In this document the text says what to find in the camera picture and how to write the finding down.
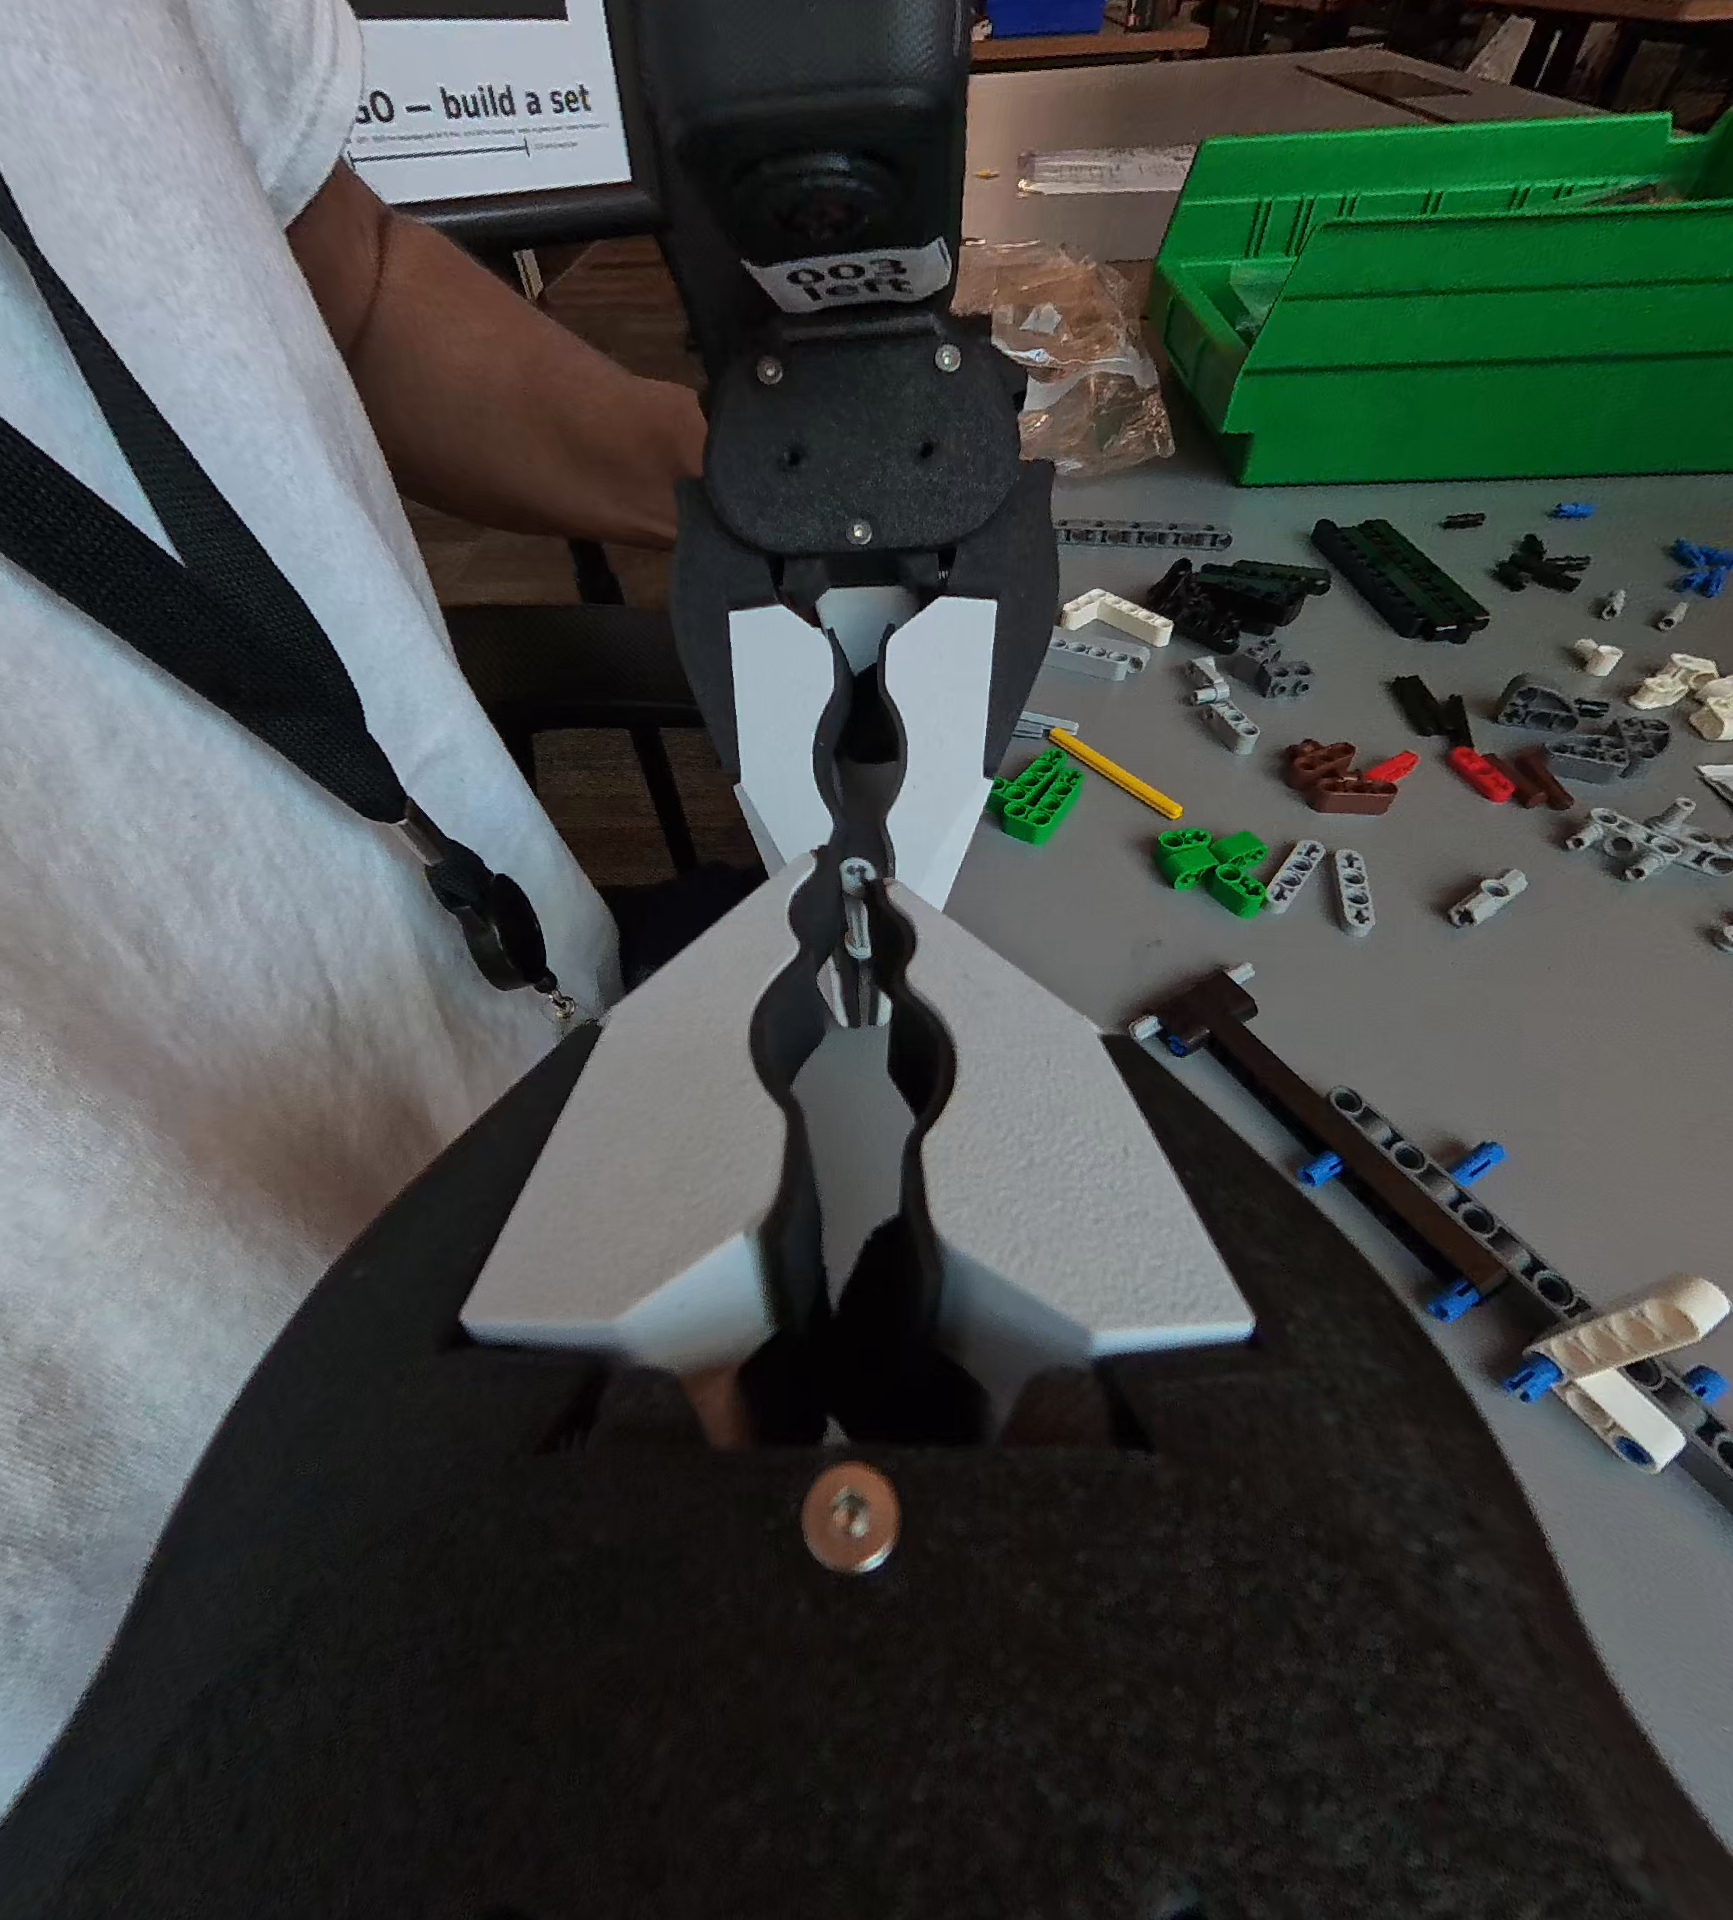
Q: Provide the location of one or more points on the dark grey lego panel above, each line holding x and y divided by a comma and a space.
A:
1583, 761
1640, 742

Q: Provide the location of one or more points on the black lego connector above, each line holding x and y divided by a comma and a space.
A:
1538, 565

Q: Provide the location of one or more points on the grey lego axle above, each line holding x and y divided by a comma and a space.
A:
854, 939

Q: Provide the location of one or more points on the dark grey curved lego piece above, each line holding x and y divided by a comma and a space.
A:
1533, 702

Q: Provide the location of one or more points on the cluster of blue lego pins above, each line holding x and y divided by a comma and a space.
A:
1706, 567

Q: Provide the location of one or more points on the long black lego frame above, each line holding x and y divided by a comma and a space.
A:
1405, 578

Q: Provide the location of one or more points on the white lego connector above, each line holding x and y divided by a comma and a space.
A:
1669, 687
1724, 712

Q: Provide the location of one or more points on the green lego liftarm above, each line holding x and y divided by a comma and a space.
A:
1038, 795

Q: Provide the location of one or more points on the flat clear plastic bag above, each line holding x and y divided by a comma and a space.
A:
1106, 169

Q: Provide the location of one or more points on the yellow lego axle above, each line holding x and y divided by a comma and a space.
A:
1113, 770

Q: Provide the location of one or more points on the brown lego axle connector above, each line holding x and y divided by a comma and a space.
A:
1543, 781

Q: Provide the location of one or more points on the grey lego pin connector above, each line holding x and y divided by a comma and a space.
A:
1616, 840
1706, 840

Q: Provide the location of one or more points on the blue storage bin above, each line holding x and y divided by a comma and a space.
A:
1030, 15

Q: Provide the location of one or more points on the white lego beam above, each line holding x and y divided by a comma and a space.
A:
1106, 609

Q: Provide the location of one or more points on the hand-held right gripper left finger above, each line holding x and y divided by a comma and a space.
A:
627, 1171

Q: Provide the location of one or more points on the thin grey lego liftarm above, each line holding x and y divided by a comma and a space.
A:
1355, 892
1296, 879

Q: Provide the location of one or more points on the black lego axle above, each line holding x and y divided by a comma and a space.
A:
1451, 723
1416, 704

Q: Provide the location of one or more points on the white framed sign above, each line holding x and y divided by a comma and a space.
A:
507, 105

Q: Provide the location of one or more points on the pile of black lego beams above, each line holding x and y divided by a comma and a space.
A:
1241, 593

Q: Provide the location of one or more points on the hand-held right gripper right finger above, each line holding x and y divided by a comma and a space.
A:
1077, 1185

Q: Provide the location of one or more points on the grey lego connector block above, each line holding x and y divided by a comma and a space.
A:
1226, 721

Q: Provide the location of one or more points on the black chair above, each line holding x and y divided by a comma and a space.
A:
581, 660

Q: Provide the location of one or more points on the grey lego axle connector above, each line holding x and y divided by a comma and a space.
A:
1489, 896

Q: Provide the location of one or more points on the thin red lego piece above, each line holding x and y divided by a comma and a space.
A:
1391, 768

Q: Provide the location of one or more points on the dark grey lego block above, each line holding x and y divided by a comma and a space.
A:
1273, 668

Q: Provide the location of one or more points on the red lego liftarm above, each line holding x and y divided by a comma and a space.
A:
1481, 773

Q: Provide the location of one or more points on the long lego beam assembly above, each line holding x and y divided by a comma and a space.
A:
1421, 1185

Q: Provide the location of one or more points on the green storage bin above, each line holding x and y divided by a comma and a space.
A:
1526, 404
1226, 240

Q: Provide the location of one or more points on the person's left forearm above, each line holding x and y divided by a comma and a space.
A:
507, 375

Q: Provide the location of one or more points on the thin dark grey lego beam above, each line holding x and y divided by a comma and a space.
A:
1142, 537

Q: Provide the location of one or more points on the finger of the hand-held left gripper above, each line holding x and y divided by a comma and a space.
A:
948, 721
777, 704

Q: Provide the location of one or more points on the green lego connector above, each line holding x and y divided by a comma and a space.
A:
1190, 858
1238, 888

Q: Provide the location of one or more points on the crumpled clear plastic bag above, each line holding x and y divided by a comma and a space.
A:
1083, 360

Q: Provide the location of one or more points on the light grey lego beam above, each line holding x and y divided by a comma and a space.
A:
1098, 660

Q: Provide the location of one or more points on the black badge reel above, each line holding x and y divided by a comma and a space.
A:
499, 914

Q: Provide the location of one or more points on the small white lego piece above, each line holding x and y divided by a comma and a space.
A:
1597, 656

